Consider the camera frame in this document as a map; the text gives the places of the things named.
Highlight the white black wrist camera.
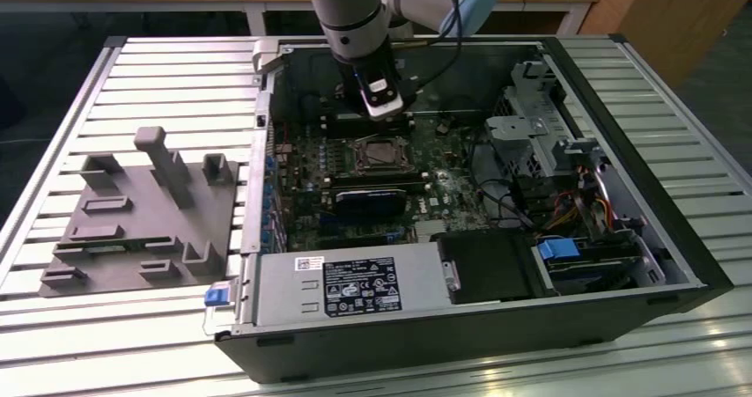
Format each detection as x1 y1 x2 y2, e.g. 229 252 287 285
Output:
355 69 406 121

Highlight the perforated metal drive cage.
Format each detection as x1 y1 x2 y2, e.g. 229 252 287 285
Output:
482 61 603 179

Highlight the grey power supply unit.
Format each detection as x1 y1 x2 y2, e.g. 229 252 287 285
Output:
229 241 458 328

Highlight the wooden cabinet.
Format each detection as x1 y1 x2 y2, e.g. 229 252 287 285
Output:
578 0 752 89

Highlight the green motherboard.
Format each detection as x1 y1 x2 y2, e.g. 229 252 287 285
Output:
261 117 500 255

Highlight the metal socket cover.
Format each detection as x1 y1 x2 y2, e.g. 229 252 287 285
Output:
349 136 414 173

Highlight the silver CPU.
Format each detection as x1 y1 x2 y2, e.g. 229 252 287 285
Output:
360 142 399 164

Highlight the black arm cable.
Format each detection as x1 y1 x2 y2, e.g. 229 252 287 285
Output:
391 0 466 92

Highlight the black PC case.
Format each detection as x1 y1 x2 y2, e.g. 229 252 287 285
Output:
211 33 737 384

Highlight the black graphics card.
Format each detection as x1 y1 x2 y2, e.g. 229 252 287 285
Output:
331 187 408 219

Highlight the small silver heatsink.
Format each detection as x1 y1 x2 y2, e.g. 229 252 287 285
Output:
412 219 448 236

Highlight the blue disk carrier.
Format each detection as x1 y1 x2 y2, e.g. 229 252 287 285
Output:
534 236 641 295

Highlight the coloured power wire bundle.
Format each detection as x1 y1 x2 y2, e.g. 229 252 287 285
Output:
542 163 621 242

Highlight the black looped cable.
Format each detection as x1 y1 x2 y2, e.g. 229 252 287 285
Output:
474 174 539 233

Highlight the CPU socket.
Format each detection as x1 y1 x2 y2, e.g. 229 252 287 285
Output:
345 135 415 173

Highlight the grey parts rack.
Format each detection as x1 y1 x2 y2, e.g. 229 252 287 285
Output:
34 125 243 300

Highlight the black plastic bay box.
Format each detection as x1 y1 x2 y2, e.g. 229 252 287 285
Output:
430 231 542 306

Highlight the blue plastic latch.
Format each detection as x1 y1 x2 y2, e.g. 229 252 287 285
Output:
203 283 229 306

